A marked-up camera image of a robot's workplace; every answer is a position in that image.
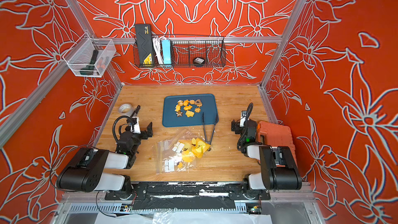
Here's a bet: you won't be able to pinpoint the light blue box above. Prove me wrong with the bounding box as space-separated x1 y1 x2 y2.
161 39 172 67

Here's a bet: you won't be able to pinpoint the black metal tongs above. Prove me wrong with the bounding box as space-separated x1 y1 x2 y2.
201 112 219 146

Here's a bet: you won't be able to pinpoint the clear acrylic bin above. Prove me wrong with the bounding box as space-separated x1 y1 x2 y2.
62 33 116 78

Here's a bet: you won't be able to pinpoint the black box with yellow label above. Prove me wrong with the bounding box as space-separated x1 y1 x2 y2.
135 24 154 67

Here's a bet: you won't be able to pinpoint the clear tape roll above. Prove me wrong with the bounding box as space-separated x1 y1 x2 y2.
118 103 134 116

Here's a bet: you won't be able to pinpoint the clear bag with yellow toys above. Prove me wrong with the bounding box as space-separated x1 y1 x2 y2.
154 140 200 174

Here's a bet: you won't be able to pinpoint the dark green screwdriver handle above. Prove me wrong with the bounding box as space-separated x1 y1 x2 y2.
80 49 98 76

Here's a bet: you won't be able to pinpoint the orange tool case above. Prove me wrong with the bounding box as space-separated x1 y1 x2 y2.
256 121 297 162

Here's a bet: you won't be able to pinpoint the square waffle yellow cookie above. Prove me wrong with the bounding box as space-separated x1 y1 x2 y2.
186 111 195 117

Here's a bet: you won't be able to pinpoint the black wire basket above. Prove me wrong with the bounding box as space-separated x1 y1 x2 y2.
133 35 227 68

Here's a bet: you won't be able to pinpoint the blue plastic tray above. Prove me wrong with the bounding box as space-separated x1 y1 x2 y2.
162 94 219 128

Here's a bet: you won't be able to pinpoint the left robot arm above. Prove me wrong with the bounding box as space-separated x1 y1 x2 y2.
55 116 153 198

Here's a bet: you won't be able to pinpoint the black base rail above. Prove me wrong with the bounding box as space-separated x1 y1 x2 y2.
105 182 271 215

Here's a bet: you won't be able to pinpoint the orange fish cookie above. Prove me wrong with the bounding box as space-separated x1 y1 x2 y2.
184 105 192 111

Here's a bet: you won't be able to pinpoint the heart hole brown cookie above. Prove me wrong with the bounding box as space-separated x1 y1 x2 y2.
195 100 203 107

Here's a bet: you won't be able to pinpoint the clear resealable bag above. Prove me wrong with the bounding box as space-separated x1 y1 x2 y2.
168 129 211 156

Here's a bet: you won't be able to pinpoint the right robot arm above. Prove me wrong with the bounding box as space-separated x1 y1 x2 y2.
231 103 302 191

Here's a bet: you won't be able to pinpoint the white cable bundle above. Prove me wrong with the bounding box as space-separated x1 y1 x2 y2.
152 36 165 66

